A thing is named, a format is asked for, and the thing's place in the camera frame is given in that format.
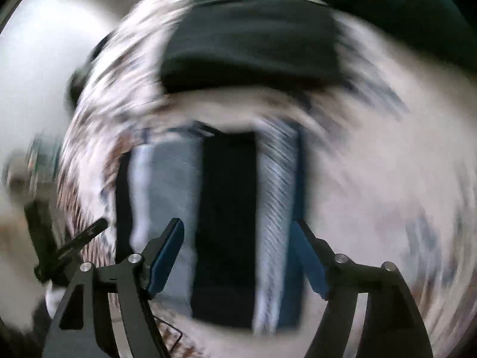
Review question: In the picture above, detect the black folded garment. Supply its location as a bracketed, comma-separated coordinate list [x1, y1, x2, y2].
[158, 0, 348, 95]

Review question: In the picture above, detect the floral bedspread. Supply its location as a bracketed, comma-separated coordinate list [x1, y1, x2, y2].
[56, 0, 477, 358]

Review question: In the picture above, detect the teal plush blanket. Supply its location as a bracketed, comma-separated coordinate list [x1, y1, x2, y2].
[271, 0, 477, 66]

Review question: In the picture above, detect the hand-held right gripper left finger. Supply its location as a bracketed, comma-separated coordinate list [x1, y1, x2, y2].
[42, 218, 185, 358]

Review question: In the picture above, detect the striped knit sweater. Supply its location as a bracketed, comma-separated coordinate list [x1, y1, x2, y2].
[114, 121, 308, 335]

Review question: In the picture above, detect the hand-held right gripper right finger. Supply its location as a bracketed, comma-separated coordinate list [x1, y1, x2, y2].
[291, 219, 435, 358]

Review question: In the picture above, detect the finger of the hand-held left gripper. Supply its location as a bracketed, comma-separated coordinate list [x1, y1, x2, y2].
[56, 218, 109, 260]
[24, 200, 58, 282]

